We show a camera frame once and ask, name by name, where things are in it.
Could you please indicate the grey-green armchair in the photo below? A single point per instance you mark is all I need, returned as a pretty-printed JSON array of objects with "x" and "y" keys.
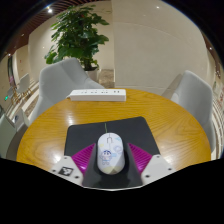
[{"x": 8, "y": 133}]

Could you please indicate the large green leafy plant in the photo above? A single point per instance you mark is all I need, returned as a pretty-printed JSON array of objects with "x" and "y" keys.
[{"x": 78, "y": 36}]

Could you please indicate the light grey shell chair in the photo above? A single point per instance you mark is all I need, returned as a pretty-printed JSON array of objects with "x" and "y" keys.
[
  {"x": 196, "y": 100},
  {"x": 60, "y": 83}
]

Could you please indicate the small white chair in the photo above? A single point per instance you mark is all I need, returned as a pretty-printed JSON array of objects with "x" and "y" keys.
[{"x": 24, "y": 83}]

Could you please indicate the black mouse pad green lines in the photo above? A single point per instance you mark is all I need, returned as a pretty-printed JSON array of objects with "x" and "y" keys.
[{"x": 133, "y": 131}]

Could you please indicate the white plant pot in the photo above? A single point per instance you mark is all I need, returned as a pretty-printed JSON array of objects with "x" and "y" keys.
[{"x": 92, "y": 75}]

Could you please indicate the white power strip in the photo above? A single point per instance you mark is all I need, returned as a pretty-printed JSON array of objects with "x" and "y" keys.
[{"x": 97, "y": 95}]

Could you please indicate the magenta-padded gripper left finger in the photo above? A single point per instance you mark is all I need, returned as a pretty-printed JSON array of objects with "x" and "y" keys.
[{"x": 75, "y": 165}]

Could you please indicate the white cartoon-print computer mouse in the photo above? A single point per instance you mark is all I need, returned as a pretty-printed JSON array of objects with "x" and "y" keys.
[{"x": 111, "y": 153}]

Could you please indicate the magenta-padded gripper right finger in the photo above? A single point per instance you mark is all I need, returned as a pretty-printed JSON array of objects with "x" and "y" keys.
[{"x": 150, "y": 165}]

